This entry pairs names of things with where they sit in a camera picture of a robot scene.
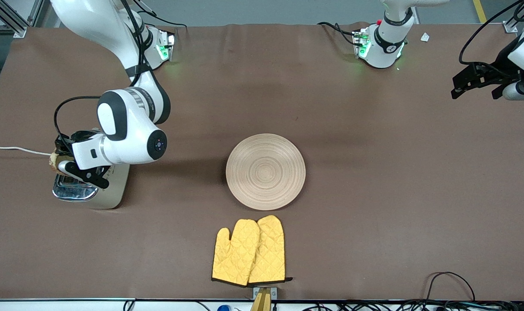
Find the slice of bread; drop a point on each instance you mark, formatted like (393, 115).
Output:
(54, 163)

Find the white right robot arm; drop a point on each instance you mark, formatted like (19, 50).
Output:
(128, 125)

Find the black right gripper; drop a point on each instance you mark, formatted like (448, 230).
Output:
(79, 136)

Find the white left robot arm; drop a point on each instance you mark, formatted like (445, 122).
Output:
(385, 47)

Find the yellow quilted oven mitt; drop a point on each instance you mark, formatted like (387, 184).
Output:
(236, 255)
(270, 250)

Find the small white paper tag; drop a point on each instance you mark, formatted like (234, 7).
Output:
(425, 37)

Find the brown table cover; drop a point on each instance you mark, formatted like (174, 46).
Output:
(331, 108)

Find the aluminium frame profile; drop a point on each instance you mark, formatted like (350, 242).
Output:
(7, 17)

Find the grey metal bracket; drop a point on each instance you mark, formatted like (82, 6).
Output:
(274, 293)

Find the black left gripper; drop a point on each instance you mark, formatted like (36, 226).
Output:
(493, 74)

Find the round wooden plate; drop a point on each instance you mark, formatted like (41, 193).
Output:
(265, 172)

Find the small blue cap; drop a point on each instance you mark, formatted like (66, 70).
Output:
(224, 308)

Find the cream and chrome toaster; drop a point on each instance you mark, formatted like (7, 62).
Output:
(115, 190)

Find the small aluminium corner bracket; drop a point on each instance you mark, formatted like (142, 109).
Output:
(510, 28)

